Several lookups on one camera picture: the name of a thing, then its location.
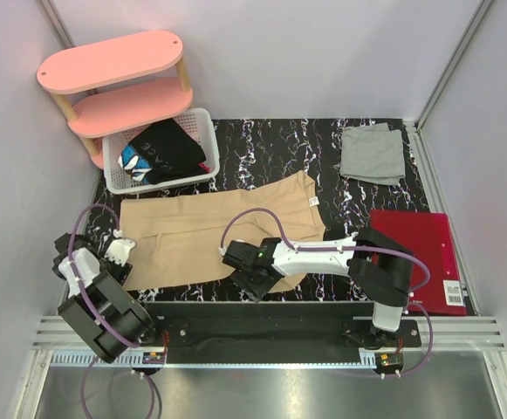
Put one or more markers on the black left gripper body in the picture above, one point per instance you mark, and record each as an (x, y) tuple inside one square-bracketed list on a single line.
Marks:
[(117, 271)]

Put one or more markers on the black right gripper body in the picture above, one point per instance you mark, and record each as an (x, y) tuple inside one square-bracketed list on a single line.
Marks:
[(253, 287)]

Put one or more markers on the beige t shirt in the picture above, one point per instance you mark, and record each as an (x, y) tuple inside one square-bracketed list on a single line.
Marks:
[(178, 238)]

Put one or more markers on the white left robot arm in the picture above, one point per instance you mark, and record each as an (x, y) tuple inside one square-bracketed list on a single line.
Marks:
[(98, 309)]

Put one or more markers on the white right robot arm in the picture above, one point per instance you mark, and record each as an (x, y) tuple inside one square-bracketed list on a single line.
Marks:
[(374, 262)]

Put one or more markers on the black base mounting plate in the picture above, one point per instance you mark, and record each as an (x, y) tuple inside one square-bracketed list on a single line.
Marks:
[(273, 333)]

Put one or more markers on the left electronics connector board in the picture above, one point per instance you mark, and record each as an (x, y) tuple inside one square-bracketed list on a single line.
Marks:
[(154, 357)]

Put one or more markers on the electronics connector board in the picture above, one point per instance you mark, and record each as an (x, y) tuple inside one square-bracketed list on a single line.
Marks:
[(393, 360), (154, 357)]

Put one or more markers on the blue white patterned garment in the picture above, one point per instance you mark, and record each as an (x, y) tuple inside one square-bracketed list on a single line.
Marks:
[(136, 166)]

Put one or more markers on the black marble pattern mat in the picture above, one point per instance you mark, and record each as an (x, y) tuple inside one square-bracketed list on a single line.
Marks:
[(254, 152)]

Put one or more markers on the black t shirt in basket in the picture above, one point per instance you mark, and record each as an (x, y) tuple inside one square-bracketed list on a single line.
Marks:
[(172, 153)]

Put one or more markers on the right electronics connector board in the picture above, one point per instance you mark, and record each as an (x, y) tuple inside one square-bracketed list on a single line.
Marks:
[(393, 360)]

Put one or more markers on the white plastic laundry basket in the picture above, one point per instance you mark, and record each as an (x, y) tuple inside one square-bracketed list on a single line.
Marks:
[(196, 122)]

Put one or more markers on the folded grey t shirt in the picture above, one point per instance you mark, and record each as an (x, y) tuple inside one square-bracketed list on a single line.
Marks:
[(372, 154)]

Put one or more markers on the pink three-tier wooden shelf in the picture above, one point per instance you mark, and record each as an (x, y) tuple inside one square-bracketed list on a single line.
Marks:
[(117, 84)]

